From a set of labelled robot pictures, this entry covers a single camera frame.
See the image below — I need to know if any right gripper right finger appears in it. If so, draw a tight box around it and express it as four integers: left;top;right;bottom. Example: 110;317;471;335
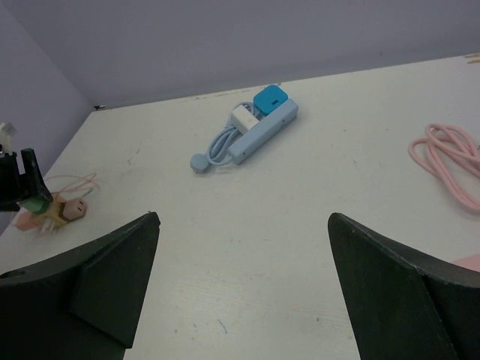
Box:
328;213;479;359

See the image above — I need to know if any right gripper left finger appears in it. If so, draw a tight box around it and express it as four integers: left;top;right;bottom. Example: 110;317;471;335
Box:
1;212;161;359

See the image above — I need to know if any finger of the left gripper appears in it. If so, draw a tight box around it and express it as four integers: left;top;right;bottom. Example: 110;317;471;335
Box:
1;148;53;210

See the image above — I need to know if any green plug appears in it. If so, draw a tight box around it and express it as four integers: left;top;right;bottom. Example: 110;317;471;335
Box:
19;198;51;215

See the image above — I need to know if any beige cube socket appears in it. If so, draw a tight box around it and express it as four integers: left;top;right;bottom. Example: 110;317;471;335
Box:
36;192;70;232

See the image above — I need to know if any pink charger plug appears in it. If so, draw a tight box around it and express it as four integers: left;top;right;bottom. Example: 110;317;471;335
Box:
14;211;41;232

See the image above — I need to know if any brown plug adapter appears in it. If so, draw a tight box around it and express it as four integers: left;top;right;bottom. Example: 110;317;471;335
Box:
61;198;88;222

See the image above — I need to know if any white charger plug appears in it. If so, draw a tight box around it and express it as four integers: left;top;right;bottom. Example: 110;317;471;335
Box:
230;105;259;135

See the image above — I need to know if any light blue power strip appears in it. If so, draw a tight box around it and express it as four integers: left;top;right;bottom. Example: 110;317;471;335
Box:
190;99;299;173

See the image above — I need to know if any blue square charger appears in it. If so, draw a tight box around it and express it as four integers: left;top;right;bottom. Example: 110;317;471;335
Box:
253;85;289;116

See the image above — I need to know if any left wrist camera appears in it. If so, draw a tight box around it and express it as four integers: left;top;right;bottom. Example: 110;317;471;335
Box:
0;122;17;156

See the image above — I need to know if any thin pink charger cable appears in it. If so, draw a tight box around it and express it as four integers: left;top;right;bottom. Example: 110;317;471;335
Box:
46;172;101;200

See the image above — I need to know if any coiled pink cable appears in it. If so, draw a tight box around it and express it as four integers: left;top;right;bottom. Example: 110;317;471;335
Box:
407;122;480;215

